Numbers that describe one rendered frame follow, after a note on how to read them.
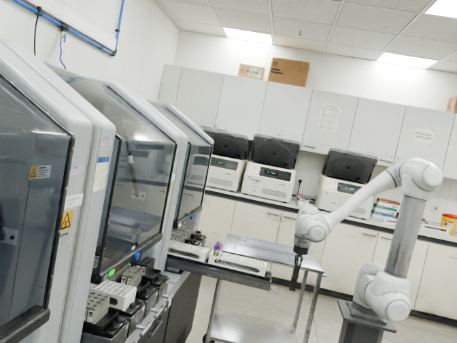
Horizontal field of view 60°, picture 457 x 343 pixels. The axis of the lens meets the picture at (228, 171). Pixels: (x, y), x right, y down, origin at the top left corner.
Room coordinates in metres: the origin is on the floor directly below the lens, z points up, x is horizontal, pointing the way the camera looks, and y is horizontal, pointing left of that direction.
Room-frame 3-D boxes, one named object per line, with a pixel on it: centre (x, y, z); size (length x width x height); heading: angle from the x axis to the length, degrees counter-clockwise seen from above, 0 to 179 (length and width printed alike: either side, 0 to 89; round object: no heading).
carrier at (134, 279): (1.53, 0.28, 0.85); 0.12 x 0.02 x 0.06; 173
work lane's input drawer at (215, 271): (2.05, 0.00, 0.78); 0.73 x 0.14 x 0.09; 83
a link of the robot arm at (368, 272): (2.03, -0.85, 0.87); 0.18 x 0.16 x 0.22; 2
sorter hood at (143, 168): (1.48, 0.53, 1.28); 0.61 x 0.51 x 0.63; 173
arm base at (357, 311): (2.06, -0.85, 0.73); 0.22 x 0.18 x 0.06; 173
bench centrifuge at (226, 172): (4.68, 0.09, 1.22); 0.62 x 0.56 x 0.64; 171
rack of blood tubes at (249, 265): (2.03, -0.14, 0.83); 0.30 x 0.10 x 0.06; 83
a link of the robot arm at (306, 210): (1.98, -0.44, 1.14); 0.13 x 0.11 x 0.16; 2
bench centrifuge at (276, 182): (4.61, -0.48, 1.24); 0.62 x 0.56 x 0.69; 173
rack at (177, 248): (2.07, 0.17, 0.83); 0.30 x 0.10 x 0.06; 83
